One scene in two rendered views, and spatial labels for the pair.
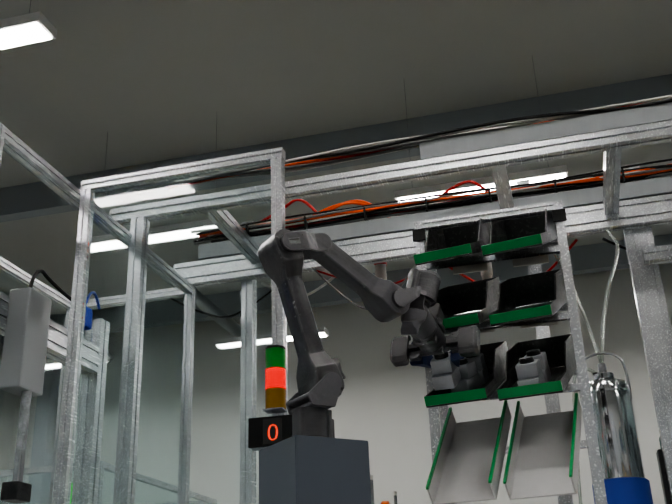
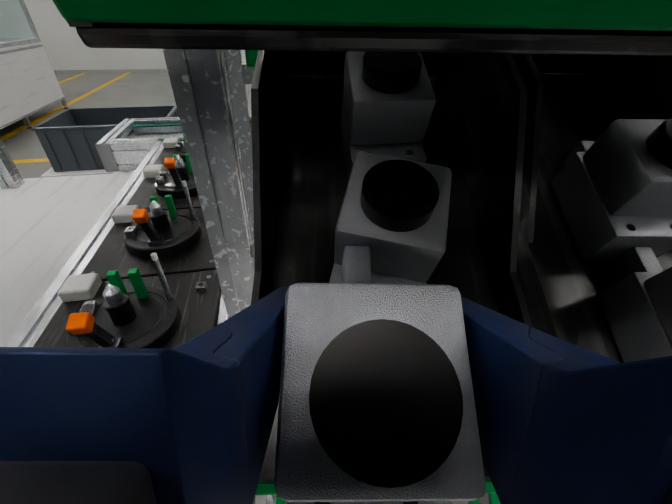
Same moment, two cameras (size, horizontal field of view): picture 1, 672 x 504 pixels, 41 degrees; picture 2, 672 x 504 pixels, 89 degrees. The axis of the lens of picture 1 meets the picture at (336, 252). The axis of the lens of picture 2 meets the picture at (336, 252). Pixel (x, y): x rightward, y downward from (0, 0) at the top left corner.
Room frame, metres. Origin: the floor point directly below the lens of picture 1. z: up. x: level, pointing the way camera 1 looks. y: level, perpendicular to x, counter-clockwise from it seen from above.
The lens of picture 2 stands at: (1.75, -0.18, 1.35)
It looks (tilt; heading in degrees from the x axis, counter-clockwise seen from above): 36 degrees down; 334
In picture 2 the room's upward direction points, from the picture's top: 1 degrees clockwise
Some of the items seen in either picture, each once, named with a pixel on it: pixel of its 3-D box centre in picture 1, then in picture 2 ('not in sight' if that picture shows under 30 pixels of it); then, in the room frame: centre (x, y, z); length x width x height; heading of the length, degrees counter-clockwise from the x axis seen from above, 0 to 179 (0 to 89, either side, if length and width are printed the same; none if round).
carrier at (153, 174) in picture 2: not in sight; (181, 170); (2.66, -0.18, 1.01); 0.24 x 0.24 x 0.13; 76
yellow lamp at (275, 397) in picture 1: (275, 399); not in sight; (2.10, 0.16, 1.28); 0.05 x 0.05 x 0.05
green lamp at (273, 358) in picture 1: (275, 359); not in sight; (2.10, 0.16, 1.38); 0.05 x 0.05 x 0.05
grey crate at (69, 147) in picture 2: not in sight; (120, 136); (4.08, 0.10, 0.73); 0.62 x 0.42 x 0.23; 76
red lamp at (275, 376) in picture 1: (275, 379); not in sight; (2.10, 0.16, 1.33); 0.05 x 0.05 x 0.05
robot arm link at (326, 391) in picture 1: (312, 395); not in sight; (1.53, 0.05, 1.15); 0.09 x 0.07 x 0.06; 33
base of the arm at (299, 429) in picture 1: (313, 427); not in sight; (1.53, 0.05, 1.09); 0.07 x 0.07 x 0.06; 31
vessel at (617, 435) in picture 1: (609, 415); not in sight; (2.57, -0.78, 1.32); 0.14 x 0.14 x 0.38
